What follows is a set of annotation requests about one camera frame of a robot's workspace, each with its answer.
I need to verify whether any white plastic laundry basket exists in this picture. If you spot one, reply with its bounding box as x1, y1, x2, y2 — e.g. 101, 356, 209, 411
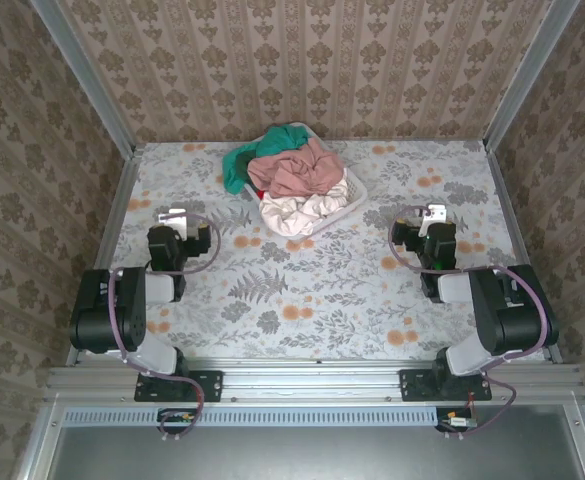
219, 122, 369, 246

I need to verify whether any pink printed t-shirt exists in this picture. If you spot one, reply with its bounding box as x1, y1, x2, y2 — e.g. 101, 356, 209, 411
247, 137, 346, 199

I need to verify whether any floral table cover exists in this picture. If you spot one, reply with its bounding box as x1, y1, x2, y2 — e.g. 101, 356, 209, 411
86, 139, 546, 360

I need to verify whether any cream t-shirt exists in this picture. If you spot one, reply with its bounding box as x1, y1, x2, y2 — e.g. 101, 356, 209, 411
259, 169, 349, 239

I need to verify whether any teal t-shirt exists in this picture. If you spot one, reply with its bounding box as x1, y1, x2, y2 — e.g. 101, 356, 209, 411
221, 124, 308, 196

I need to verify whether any small circuit board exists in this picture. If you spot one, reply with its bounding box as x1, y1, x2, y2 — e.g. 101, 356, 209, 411
441, 412, 478, 430
159, 410, 196, 426

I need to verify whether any grey metal panel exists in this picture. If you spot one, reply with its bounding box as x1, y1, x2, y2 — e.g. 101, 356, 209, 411
46, 404, 585, 480

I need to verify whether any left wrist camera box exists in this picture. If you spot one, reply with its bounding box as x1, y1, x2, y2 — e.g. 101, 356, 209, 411
157, 208, 189, 237

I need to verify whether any aluminium table side rail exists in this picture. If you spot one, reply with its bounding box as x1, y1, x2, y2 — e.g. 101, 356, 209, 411
66, 149, 143, 366
486, 149, 563, 364

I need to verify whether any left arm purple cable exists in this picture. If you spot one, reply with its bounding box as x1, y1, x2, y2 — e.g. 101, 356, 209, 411
107, 212, 222, 444

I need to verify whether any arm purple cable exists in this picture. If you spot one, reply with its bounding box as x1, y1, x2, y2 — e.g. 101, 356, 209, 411
107, 212, 222, 444
390, 206, 547, 440

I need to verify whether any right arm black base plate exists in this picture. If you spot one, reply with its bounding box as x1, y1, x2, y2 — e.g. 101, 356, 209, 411
399, 368, 493, 403

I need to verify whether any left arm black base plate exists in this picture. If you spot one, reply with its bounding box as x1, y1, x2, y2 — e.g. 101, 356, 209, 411
134, 369, 223, 403

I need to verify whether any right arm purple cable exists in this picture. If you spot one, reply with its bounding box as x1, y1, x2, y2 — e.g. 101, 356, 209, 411
390, 206, 547, 440

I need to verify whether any aluminium frame post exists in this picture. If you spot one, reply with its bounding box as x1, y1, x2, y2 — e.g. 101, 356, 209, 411
31, 0, 138, 156
482, 0, 581, 151

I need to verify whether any aluminium mounting rail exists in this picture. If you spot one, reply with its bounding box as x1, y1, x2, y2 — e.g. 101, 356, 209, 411
46, 358, 585, 401

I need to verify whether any grey slotted cable duct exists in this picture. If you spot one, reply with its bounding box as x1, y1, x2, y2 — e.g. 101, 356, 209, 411
63, 405, 476, 427

